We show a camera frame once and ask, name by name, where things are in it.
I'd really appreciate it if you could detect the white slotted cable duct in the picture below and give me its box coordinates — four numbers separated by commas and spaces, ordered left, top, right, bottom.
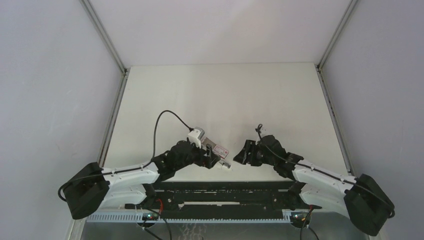
85, 210, 293, 224

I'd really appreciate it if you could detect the green circuit board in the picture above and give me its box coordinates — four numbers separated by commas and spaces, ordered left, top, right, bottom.
142, 212, 160, 222
290, 212, 310, 223

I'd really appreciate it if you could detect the left black camera cable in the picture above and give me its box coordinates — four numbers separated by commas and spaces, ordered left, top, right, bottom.
57, 110, 195, 203

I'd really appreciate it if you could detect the right black camera cable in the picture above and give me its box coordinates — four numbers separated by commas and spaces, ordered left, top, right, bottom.
255, 123, 396, 240

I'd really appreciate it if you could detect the red white staple box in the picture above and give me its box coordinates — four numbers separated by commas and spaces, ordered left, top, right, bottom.
202, 137, 229, 160

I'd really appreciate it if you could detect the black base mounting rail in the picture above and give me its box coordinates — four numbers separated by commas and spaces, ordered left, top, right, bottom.
91, 180, 324, 220

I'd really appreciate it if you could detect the black camera cable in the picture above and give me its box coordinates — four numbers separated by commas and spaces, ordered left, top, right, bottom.
57, 110, 195, 203
255, 123, 396, 240

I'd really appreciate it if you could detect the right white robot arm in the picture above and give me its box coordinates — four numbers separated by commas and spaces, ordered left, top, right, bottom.
233, 135, 395, 236

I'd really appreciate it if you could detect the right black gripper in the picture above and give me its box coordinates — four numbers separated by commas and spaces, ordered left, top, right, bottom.
233, 140, 276, 167

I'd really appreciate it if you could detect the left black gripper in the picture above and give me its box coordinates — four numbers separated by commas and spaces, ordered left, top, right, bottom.
174, 138, 220, 171

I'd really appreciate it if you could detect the left green circuit board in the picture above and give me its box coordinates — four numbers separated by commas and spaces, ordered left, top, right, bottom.
142, 212, 160, 222

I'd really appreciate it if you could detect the right green circuit board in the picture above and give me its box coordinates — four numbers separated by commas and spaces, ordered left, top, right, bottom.
290, 212, 310, 223

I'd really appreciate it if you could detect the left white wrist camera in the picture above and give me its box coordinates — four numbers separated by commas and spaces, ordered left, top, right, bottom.
187, 127, 205, 149

